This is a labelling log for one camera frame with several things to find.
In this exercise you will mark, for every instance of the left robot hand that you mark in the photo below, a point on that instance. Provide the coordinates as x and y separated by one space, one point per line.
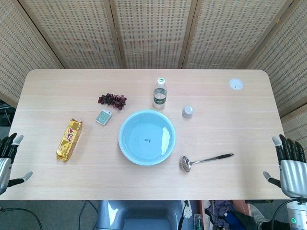
5 170

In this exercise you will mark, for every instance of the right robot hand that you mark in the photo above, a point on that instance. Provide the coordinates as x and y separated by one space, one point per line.
293 175

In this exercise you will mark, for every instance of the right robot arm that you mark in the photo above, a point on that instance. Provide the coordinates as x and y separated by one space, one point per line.
297 213

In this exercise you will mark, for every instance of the light blue plastic basin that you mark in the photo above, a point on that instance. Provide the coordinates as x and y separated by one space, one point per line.
146 137

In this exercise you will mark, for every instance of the clear water bottle green label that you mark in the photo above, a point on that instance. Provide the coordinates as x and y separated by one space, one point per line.
159 97

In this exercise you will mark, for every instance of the black bag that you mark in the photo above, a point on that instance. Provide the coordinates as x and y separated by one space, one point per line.
242 221

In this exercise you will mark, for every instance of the gold biscuit package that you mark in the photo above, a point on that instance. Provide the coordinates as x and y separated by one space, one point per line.
69 140

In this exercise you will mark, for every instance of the pile of clothes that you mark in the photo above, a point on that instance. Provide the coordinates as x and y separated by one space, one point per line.
219 210

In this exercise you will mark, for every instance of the small green bottle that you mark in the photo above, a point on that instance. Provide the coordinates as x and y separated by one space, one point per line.
197 222

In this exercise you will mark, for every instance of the small green card box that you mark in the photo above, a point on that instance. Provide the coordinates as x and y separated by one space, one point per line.
103 117

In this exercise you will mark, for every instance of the small white jar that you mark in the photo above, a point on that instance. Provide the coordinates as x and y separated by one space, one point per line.
187 111

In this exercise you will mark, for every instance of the bunch of red grapes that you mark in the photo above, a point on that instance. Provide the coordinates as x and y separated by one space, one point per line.
111 99

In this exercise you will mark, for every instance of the grey robot torso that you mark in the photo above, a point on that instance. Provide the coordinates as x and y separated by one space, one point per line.
141 214

